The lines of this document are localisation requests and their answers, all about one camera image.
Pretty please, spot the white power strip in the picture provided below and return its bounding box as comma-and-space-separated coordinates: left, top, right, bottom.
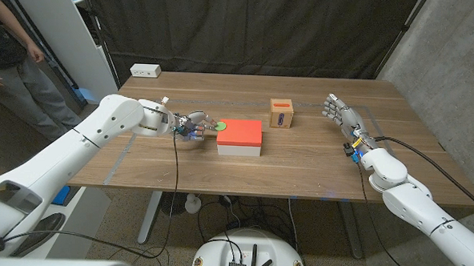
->
129, 62, 163, 79

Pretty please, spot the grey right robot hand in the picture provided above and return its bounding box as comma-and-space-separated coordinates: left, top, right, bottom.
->
320, 92, 375, 143

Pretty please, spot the blue object by cabinet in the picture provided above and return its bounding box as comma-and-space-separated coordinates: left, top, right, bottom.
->
72, 86, 99, 103

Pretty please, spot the white cabinet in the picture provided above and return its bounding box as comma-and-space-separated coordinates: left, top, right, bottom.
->
0, 0, 123, 107

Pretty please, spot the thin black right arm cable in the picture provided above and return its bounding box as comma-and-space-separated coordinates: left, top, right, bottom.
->
350, 160, 433, 266

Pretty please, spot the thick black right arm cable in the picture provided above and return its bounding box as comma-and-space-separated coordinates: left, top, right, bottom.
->
372, 135, 474, 215

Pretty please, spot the wooden slotted coin box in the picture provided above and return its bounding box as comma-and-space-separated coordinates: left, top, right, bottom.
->
268, 98, 295, 130

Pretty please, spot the small white round object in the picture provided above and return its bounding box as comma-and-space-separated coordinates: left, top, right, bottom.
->
184, 192, 203, 215

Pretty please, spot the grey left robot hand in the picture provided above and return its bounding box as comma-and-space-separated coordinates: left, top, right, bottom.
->
171, 109, 221, 144

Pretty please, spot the standing person in grey trousers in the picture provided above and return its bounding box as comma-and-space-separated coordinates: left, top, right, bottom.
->
0, 0, 94, 143

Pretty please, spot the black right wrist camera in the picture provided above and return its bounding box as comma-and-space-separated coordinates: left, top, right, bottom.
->
342, 142, 362, 163

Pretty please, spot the white table leg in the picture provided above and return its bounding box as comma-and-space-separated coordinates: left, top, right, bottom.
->
138, 191, 163, 246

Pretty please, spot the black stand pole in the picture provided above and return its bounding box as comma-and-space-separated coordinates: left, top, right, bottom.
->
72, 0, 126, 89
373, 0, 428, 82

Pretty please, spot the white robot torso base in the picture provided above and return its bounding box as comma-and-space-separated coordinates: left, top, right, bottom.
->
191, 226, 309, 266

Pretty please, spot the black floor cable tangle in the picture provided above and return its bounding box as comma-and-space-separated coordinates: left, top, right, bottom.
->
195, 193, 299, 243

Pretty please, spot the small black fan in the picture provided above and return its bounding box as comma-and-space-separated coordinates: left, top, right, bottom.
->
160, 191, 187, 216

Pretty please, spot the grey tape outline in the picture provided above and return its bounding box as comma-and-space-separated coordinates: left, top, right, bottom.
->
102, 94, 427, 200

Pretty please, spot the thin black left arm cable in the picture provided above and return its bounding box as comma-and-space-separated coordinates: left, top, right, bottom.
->
0, 122, 182, 262

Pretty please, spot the red-lidded white box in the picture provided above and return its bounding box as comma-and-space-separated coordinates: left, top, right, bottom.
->
215, 118, 264, 158

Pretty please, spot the white floor cable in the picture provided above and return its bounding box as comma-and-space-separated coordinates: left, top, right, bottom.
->
285, 198, 319, 266

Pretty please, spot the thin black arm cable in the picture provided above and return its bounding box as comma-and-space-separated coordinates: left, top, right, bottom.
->
0, 122, 182, 262
350, 160, 433, 266

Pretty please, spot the black curtain backdrop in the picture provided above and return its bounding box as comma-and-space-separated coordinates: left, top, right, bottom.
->
78, 0, 422, 98

